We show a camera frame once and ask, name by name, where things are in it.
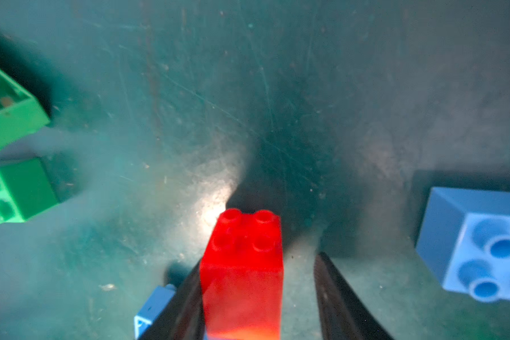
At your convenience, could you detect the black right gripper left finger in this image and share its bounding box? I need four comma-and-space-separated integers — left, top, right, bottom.
140, 260, 205, 340

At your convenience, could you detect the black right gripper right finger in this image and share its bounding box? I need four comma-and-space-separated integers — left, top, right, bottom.
313, 252, 392, 340

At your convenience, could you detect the red lego brick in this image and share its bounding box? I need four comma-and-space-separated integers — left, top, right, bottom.
199, 208, 284, 339

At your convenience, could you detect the green lego brick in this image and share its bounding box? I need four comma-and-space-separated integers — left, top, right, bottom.
0, 69, 50, 151
0, 158, 59, 224

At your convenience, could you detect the light blue lego brick front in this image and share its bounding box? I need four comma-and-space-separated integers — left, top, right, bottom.
133, 284, 177, 339

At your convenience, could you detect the light blue lego brick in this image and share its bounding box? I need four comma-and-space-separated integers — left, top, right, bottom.
416, 187, 510, 303
133, 284, 177, 339

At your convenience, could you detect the light blue lego brick right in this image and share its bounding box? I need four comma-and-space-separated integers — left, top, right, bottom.
416, 187, 510, 303

